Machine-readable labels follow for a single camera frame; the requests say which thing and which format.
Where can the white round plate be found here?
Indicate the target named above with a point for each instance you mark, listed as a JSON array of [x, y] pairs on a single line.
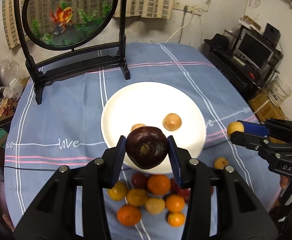
[[149, 103]]

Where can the tan round fruit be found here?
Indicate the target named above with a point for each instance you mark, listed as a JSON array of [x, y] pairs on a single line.
[[172, 122]]

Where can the blue striped tablecloth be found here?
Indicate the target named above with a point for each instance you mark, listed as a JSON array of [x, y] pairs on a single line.
[[50, 144]]

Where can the round goldfish screen ornament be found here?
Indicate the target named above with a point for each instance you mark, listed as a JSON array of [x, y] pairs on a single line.
[[47, 64]]

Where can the small orange mandarin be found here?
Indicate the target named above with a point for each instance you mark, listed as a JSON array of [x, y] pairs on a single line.
[[174, 203]]

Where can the dark purple mangosteen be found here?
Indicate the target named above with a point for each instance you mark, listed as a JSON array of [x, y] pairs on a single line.
[[147, 147]]

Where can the white plastic bucket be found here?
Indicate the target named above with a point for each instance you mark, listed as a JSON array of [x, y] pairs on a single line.
[[278, 92]]

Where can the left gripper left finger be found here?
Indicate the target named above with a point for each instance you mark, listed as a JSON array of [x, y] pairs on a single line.
[[101, 173]]

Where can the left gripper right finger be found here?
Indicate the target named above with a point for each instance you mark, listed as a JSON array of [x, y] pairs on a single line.
[[190, 173]]

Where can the beige checkered curtain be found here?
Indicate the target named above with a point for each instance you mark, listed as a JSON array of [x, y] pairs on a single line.
[[67, 22]]

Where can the computer monitor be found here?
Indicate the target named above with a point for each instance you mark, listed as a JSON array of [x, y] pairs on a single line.
[[253, 49]]

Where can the large orange tangerine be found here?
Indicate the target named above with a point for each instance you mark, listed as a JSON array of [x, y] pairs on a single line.
[[158, 184]]

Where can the white teapot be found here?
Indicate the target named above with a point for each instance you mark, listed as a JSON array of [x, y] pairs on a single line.
[[13, 90]]

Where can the small yellow longan fruit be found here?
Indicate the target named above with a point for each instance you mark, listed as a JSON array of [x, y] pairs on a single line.
[[234, 127]]

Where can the red plum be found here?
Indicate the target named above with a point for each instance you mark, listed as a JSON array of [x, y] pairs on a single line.
[[139, 180]]

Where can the yellow orange citrus fruit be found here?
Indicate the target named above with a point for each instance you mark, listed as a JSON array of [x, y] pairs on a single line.
[[137, 197]]

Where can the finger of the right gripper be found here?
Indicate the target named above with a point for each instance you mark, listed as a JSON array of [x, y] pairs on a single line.
[[257, 143], [263, 127]]

